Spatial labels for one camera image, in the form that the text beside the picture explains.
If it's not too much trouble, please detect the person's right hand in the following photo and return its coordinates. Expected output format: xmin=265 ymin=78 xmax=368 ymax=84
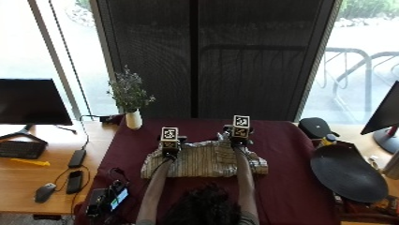
xmin=216 ymin=124 xmax=255 ymax=148

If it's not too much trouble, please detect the person's left hand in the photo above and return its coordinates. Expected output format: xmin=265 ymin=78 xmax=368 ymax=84
xmin=159 ymin=135 xmax=188 ymax=158

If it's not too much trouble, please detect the striped beige cloth garment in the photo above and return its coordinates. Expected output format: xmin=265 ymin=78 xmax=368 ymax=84
xmin=139 ymin=139 xmax=269 ymax=180

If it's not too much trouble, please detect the white marker cube left glove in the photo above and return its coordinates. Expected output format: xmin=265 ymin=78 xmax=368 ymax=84
xmin=159 ymin=126 xmax=180 ymax=150

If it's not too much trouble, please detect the white marker cube glove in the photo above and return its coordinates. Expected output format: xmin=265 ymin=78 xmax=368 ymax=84
xmin=159 ymin=126 xmax=180 ymax=150
xmin=229 ymin=114 xmax=251 ymax=139

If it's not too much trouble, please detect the white marker cube right glove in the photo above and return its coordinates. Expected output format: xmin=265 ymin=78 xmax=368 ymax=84
xmin=229 ymin=114 xmax=251 ymax=139

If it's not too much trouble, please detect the white vase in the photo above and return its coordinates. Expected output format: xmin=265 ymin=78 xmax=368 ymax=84
xmin=124 ymin=108 xmax=144 ymax=130

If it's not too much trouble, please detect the black power adapter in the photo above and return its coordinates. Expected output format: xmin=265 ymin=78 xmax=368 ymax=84
xmin=98 ymin=113 xmax=126 ymax=127

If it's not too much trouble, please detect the bunch of small pale flowers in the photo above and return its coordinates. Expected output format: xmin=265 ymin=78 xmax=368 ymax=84
xmin=106 ymin=64 xmax=156 ymax=114

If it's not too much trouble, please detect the maroon tablecloth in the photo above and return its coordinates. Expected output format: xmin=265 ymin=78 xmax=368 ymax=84
xmin=73 ymin=117 xmax=343 ymax=225

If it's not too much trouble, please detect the dark mesh window blind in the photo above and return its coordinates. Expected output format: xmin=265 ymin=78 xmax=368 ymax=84
xmin=88 ymin=0 xmax=343 ymax=122

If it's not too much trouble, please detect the black device with lit screen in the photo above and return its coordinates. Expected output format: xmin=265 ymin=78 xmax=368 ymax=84
xmin=84 ymin=178 xmax=130 ymax=218

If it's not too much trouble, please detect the black power bank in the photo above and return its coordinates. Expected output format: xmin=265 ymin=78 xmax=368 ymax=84
xmin=66 ymin=148 xmax=87 ymax=169

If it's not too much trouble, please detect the black smartphone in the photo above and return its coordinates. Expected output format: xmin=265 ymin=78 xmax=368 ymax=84
xmin=65 ymin=170 xmax=84 ymax=195

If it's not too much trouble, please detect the black oval chair seat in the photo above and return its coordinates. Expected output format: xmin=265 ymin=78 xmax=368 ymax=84
xmin=308 ymin=141 xmax=389 ymax=203

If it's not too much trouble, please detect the grey metal bike rack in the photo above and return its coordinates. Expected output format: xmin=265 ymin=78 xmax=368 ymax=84
xmin=313 ymin=46 xmax=399 ymax=121

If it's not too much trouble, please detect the yellow flat strip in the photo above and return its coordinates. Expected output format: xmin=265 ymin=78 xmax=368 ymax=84
xmin=9 ymin=157 xmax=50 ymax=168

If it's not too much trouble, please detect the grey computer mouse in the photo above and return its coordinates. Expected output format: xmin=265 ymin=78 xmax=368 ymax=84
xmin=33 ymin=182 xmax=57 ymax=204

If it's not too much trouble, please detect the black monitor with round base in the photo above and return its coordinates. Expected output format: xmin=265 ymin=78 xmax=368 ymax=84
xmin=358 ymin=80 xmax=399 ymax=155

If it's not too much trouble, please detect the black computer monitor on stand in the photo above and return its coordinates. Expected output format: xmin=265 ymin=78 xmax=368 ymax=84
xmin=0 ymin=78 xmax=74 ymax=145

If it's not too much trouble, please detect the black keyboard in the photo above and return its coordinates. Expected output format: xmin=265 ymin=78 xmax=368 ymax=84
xmin=0 ymin=140 xmax=49 ymax=160

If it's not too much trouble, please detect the black cable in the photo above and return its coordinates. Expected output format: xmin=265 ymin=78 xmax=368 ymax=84
xmin=78 ymin=113 xmax=104 ymax=151

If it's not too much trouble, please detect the white window frame post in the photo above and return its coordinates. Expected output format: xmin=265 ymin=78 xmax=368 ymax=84
xmin=26 ymin=0 xmax=92 ymax=121

